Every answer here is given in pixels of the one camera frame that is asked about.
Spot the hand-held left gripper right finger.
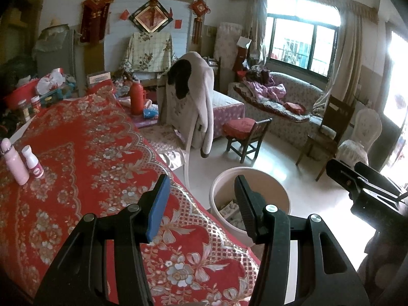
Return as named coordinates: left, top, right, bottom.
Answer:
left=234, top=175, right=370, bottom=306

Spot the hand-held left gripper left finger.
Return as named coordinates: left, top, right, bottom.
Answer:
left=33, top=174, right=171, bottom=306

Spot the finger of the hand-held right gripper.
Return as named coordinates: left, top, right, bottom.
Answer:
left=354, top=162, right=405, bottom=195
left=326, top=159, right=367, bottom=198

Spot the white plastic bucket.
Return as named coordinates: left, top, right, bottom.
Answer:
left=210, top=166, right=291, bottom=247

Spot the person's right forearm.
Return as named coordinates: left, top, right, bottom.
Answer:
left=357, top=226, right=408, bottom=306

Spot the white ornate chair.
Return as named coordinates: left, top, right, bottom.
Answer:
left=337, top=108, right=383, bottom=166

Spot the tall dark wooden chair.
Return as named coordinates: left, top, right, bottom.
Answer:
left=296, top=94, right=356, bottom=181

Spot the floral sofa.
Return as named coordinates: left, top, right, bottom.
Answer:
left=228, top=72, right=338, bottom=149

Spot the floral seat dining chair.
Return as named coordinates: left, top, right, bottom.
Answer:
left=140, top=121, right=192, bottom=166

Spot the red floral tablecloth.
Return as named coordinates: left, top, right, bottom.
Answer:
left=0, top=80, right=262, bottom=306

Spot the small dark wooden chair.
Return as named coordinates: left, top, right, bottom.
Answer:
left=223, top=118, right=273, bottom=163

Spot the red sofa pillow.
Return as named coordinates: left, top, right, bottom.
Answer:
left=284, top=102, right=307, bottom=115

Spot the red seat cushion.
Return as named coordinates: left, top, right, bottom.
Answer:
left=222, top=118, right=257, bottom=140

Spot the bright balcony door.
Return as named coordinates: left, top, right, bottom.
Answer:
left=382, top=32, right=408, bottom=182

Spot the beige fleece coat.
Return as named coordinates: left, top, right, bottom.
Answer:
left=156, top=52, right=215, bottom=158

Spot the red vacuum flask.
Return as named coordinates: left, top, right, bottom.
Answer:
left=128, top=81, right=147, bottom=116

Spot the purple floral covered table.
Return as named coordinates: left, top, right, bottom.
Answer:
left=209, top=89, right=245, bottom=139

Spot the pile of purple clothes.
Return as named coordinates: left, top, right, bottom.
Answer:
left=242, top=70, right=287, bottom=103

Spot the beige curtain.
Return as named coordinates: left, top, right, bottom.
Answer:
left=314, top=5, right=364, bottom=115
left=249, top=0, right=268, bottom=67

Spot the black garment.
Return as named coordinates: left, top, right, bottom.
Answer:
left=168, top=59, right=193, bottom=100

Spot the white pill bottle pink label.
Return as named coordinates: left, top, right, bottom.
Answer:
left=21, top=145, right=44, bottom=179

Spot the white cardboard box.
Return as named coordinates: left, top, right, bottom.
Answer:
left=87, top=71, right=112, bottom=86

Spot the window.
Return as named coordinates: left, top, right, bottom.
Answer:
left=266, top=0, right=340, bottom=77

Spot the pink thermos bottle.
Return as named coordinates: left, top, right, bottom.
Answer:
left=1, top=138, right=30, bottom=186

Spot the teal plastic crate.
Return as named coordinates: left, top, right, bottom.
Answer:
left=41, top=84, right=79, bottom=107

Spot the floral checked cloth cover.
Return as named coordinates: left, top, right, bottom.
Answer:
left=119, top=31, right=177, bottom=74

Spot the white paper sheet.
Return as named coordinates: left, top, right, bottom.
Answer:
left=9, top=123, right=32, bottom=144

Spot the white red plastic bag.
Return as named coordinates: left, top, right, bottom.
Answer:
left=36, top=68, right=66, bottom=94

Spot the floral fabric covered cabinet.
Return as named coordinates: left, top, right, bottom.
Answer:
left=213, top=22, right=244, bottom=69

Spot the red plastic basin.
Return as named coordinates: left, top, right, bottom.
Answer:
left=3, top=78, right=42, bottom=109

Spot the cloth covered fridge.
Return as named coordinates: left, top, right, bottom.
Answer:
left=32, top=24, right=77, bottom=80

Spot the diamond framed picture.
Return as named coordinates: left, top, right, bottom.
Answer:
left=129, top=0, right=174, bottom=34

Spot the black plastic bag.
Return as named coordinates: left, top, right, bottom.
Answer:
left=0, top=56, right=35, bottom=85

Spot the large red knot wall decoration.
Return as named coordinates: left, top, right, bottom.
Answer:
left=80, top=0, right=115, bottom=43

